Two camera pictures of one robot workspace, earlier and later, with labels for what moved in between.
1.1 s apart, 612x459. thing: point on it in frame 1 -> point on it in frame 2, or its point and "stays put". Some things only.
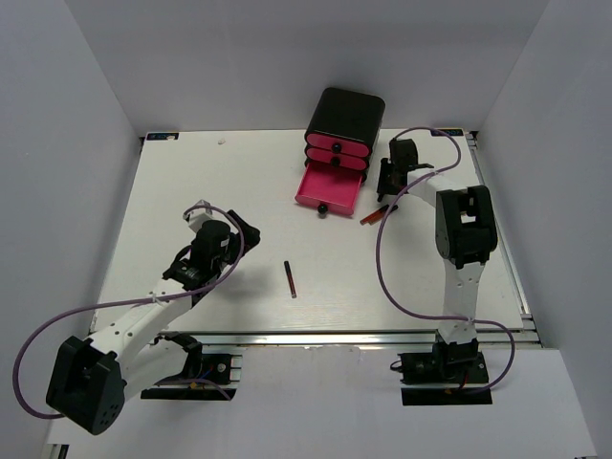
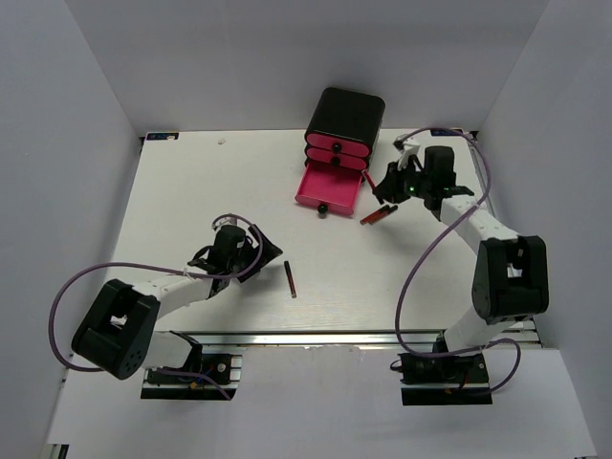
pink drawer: (337, 144) stays put
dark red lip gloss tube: (294, 294) stays put
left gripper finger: (251, 234) -> (270, 249)
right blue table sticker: (448, 131) stays put
